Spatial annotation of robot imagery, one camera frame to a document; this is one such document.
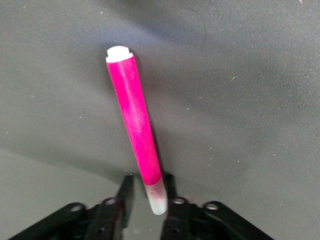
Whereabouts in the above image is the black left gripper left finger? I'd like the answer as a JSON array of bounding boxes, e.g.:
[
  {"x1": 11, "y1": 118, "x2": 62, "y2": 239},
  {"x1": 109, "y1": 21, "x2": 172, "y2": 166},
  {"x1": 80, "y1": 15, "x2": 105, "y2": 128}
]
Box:
[{"x1": 86, "y1": 174, "x2": 135, "y2": 240}]

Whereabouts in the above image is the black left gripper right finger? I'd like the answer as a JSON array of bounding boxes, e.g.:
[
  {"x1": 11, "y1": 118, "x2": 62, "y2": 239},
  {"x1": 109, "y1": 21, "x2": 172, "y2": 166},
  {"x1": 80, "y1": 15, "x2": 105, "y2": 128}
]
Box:
[{"x1": 159, "y1": 172, "x2": 201, "y2": 240}]

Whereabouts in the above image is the pink marker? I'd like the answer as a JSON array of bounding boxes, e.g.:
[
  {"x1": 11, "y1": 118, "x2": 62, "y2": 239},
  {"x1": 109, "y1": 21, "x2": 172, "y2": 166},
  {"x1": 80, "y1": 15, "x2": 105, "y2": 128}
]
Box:
[{"x1": 105, "y1": 45, "x2": 168, "y2": 216}]

